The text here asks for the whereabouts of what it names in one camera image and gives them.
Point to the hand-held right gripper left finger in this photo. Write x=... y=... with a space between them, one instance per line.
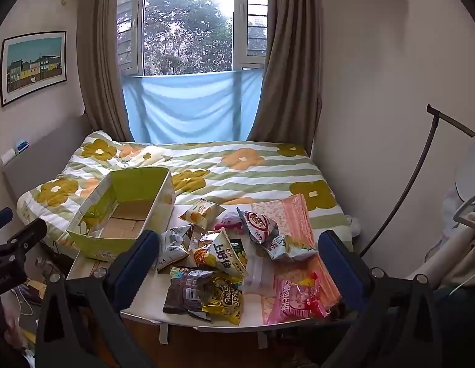
x=135 y=268

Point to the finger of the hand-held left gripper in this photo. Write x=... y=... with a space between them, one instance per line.
x=1 y=219
x=26 y=237

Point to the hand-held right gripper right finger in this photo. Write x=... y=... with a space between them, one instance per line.
x=342 y=268

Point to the grey white snack packet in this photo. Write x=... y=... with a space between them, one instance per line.
x=174 y=243

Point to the large pink snack packet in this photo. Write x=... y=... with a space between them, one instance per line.
x=298 y=297

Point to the green cardboard box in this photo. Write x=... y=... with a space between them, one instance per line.
x=126 y=214

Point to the dark brown snack packet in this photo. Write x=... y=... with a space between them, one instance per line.
x=187 y=291

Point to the pale blue cheese snack packet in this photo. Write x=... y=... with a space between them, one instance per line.
x=289 y=247

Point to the waffle biscuit packet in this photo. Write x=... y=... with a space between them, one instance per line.
x=201 y=256

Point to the yellow orange snack packet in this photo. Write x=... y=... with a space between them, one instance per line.
x=201 y=211

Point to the white corn snack packet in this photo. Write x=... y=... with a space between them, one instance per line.
x=222 y=257

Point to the red white shrimp chip packet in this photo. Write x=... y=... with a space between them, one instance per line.
x=258 y=226

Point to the small pink snack packet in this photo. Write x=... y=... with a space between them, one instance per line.
x=227 y=223

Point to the white tube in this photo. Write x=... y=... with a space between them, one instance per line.
x=8 y=157

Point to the grey headboard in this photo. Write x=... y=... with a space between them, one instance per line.
x=49 y=153

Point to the black curved pole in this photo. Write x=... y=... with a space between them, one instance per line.
x=417 y=176

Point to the flowered striped quilt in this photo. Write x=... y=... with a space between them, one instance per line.
x=229 y=176

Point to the framed houses picture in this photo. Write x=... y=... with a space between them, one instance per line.
x=34 y=65

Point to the white round object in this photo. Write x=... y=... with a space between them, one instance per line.
x=471 y=168

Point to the light blue cloth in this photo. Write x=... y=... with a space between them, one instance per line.
x=191 y=107

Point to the brown curtain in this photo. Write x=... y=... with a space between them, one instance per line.
x=291 y=73
x=103 y=65

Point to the window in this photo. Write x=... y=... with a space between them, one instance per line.
x=187 y=27

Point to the white metal frame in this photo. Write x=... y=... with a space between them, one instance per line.
x=452 y=245

